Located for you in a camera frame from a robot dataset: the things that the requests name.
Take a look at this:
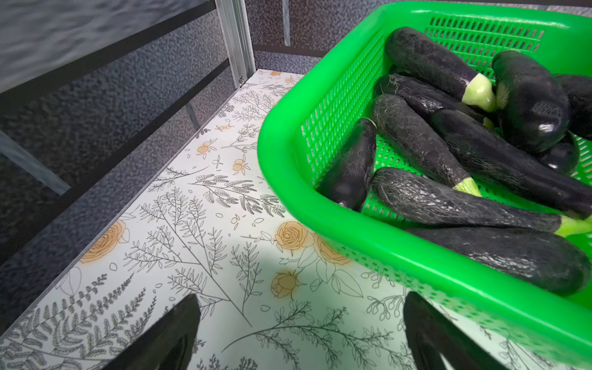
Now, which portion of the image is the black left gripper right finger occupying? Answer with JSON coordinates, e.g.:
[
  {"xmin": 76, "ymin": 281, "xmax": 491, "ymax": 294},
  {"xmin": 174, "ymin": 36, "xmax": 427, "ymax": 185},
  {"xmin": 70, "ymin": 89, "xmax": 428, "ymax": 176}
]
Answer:
[{"xmin": 403, "ymin": 291, "xmax": 505, "ymax": 370}]

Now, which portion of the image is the large eggplant front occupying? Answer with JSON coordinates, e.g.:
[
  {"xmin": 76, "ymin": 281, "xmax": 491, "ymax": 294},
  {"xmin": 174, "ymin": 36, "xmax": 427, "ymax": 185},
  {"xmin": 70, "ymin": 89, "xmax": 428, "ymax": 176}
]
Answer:
[{"xmin": 406, "ymin": 227, "xmax": 591, "ymax": 296}]

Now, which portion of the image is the green plastic basket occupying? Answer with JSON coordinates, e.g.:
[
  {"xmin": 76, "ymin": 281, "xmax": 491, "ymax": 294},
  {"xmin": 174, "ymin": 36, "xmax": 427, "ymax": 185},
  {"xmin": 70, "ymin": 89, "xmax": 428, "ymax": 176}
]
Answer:
[{"xmin": 257, "ymin": 2, "xmax": 591, "ymax": 369}]

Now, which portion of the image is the small eggplant at basket wall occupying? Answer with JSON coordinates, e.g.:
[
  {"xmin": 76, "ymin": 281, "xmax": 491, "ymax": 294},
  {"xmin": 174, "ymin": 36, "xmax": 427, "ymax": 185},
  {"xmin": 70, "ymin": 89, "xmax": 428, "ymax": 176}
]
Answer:
[{"xmin": 317, "ymin": 118, "xmax": 377, "ymax": 212}]

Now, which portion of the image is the aluminium frame post left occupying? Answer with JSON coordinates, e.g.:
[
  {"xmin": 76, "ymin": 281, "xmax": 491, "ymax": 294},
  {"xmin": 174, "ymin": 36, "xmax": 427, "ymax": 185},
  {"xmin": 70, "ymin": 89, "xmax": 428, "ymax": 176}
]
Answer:
[{"xmin": 215, "ymin": 0, "xmax": 256, "ymax": 89}]

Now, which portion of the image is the long eggplant centre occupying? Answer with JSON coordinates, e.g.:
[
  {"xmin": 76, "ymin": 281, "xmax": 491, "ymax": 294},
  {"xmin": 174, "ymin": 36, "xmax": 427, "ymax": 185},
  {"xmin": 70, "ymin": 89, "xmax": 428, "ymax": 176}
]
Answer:
[{"xmin": 374, "ymin": 74, "xmax": 591, "ymax": 220}]

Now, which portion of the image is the long eggplant stem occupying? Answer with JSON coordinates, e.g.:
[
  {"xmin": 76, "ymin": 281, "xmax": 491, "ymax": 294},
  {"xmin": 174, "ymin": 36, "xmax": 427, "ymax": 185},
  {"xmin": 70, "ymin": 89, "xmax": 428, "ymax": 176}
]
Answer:
[{"xmin": 371, "ymin": 167, "xmax": 591, "ymax": 237}]

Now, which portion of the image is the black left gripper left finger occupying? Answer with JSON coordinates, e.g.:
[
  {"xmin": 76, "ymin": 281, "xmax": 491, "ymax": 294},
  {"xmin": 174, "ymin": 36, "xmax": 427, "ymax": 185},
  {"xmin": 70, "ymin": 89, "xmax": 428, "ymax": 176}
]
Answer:
[{"xmin": 104, "ymin": 294, "xmax": 200, "ymax": 369}]

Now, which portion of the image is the floral patterned table mat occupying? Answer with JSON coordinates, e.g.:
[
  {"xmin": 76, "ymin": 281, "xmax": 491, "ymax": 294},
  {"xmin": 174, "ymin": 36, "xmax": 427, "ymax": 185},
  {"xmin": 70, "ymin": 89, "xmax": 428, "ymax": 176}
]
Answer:
[{"xmin": 0, "ymin": 68, "xmax": 579, "ymax": 370}]

